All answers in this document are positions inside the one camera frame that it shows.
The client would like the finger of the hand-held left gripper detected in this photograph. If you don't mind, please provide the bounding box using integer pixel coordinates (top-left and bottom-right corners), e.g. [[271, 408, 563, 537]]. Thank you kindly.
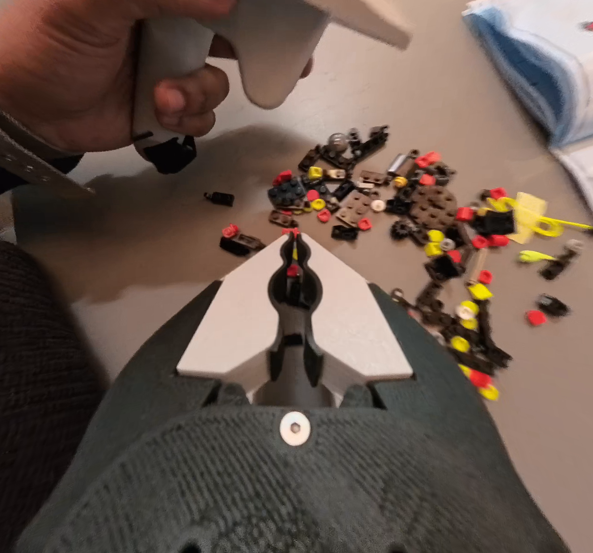
[[278, 0, 413, 51]]

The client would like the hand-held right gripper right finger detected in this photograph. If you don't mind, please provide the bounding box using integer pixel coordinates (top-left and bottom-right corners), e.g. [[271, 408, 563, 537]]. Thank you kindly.
[[295, 233, 414, 396]]

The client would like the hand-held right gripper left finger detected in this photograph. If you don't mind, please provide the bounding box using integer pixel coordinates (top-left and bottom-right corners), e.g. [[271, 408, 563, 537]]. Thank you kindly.
[[176, 233, 297, 394]]

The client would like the small red lego piece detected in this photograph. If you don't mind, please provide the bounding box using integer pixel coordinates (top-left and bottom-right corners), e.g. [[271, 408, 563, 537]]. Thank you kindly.
[[282, 227, 303, 280]]

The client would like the pile of lego pieces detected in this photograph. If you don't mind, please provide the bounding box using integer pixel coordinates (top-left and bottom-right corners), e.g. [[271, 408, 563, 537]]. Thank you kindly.
[[268, 124, 593, 402]]

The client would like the black and red lego piece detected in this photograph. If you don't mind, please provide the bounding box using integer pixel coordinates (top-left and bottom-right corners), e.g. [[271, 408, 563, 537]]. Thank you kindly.
[[219, 224, 266, 258]]

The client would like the lego instruction booklet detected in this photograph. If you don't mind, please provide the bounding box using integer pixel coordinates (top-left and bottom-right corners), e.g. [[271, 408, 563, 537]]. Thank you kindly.
[[462, 0, 593, 213]]

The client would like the person's left hand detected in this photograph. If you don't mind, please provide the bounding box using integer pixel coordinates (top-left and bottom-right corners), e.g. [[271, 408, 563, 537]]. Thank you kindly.
[[0, 0, 242, 153]]

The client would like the person's dark knit sweater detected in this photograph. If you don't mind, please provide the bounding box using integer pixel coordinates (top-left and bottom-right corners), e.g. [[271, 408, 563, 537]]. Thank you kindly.
[[0, 240, 109, 553]]

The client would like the grey perforated watch strap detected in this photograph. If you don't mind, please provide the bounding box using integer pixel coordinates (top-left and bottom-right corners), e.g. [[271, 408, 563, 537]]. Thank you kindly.
[[0, 111, 96, 198]]

